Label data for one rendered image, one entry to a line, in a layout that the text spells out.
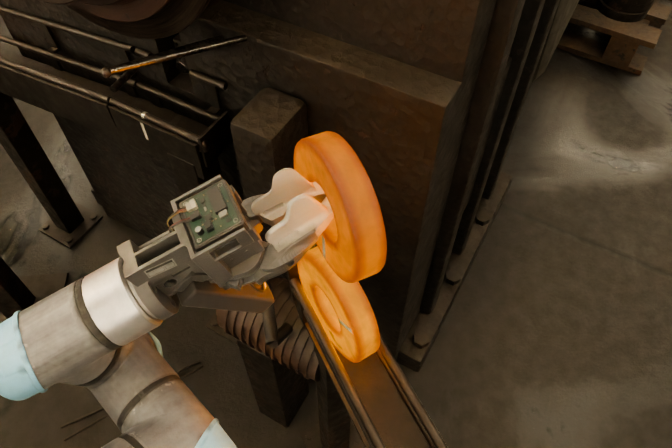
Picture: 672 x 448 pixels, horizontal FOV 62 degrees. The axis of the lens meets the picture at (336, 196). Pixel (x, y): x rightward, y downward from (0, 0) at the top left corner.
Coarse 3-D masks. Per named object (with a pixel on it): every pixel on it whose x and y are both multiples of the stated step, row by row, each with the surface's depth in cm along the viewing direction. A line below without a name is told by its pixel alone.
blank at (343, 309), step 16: (304, 256) 71; (320, 256) 69; (304, 272) 74; (320, 272) 67; (304, 288) 78; (320, 288) 70; (336, 288) 66; (352, 288) 66; (320, 304) 75; (336, 304) 67; (352, 304) 65; (368, 304) 66; (320, 320) 78; (336, 320) 75; (352, 320) 65; (368, 320) 66; (336, 336) 73; (352, 336) 67; (368, 336) 67; (352, 352) 70; (368, 352) 69
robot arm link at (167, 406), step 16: (160, 384) 57; (176, 384) 58; (144, 400) 55; (160, 400) 55; (176, 400) 56; (192, 400) 57; (128, 416) 55; (144, 416) 55; (160, 416) 54; (176, 416) 55; (192, 416) 55; (208, 416) 57; (128, 432) 53; (144, 432) 53; (160, 432) 53; (176, 432) 53; (192, 432) 54; (208, 432) 54; (224, 432) 56
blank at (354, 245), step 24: (312, 144) 53; (336, 144) 53; (312, 168) 55; (336, 168) 51; (360, 168) 51; (336, 192) 51; (360, 192) 50; (336, 216) 53; (360, 216) 50; (336, 240) 58; (360, 240) 51; (384, 240) 52; (336, 264) 59; (360, 264) 52; (384, 264) 55
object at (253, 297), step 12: (192, 288) 53; (204, 288) 54; (216, 288) 55; (252, 288) 60; (264, 288) 61; (180, 300) 54; (192, 300) 53; (204, 300) 54; (216, 300) 55; (228, 300) 56; (240, 300) 58; (252, 300) 59; (264, 300) 60
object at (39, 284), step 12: (0, 264) 135; (0, 276) 135; (12, 276) 140; (24, 276) 156; (36, 276) 156; (48, 276) 156; (60, 276) 156; (0, 288) 136; (12, 288) 140; (24, 288) 146; (36, 288) 153; (48, 288) 153; (60, 288) 153; (0, 300) 140; (12, 300) 141; (24, 300) 145; (36, 300) 151; (0, 312) 149; (12, 312) 145
